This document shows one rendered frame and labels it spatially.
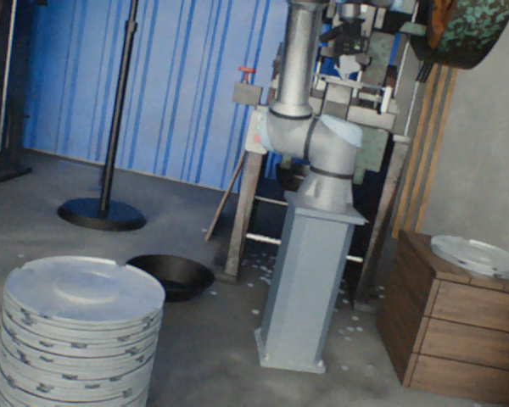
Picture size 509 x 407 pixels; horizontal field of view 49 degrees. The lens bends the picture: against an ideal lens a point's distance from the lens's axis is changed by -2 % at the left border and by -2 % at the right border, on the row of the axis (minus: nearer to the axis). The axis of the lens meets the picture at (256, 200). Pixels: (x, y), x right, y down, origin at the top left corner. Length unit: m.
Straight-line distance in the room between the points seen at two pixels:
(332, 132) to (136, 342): 0.72
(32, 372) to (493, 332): 1.17
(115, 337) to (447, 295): 0.91
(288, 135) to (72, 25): 2.31
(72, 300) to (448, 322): 0.99
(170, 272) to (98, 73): 1.82
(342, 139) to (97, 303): 0.73
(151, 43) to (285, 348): 2.30
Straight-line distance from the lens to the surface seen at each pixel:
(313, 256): 1.47
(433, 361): 1.66
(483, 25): 2.02
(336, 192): 1.45
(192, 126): 3.41
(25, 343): 1.06
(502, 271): 1.69
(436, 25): 2.44
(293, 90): 1.44
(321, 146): 1.45
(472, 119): 3.53
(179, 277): 1.99
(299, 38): 1.41
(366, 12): 2.16
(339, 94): 2.05
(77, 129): 3.61
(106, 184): 2.52
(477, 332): 1.66
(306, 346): 1.58
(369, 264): 2.04
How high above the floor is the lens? 0.76
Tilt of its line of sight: 13 degrees down
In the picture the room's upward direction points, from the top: 12 degrees clockwise
